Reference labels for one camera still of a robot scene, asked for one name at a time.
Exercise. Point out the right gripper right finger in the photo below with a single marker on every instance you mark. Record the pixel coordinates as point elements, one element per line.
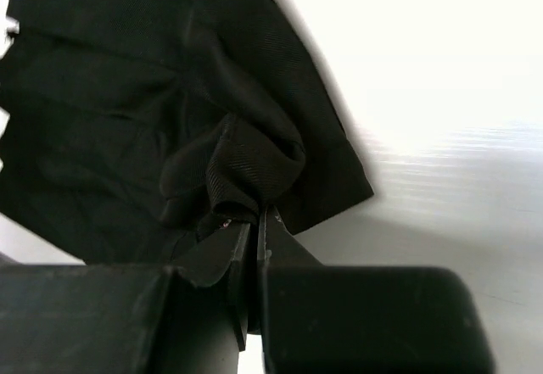
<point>316,318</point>

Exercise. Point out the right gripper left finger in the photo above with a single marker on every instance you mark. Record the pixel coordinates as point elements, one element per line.
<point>188,317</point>

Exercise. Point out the black pleated skirt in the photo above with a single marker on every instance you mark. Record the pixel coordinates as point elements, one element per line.
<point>137,128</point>

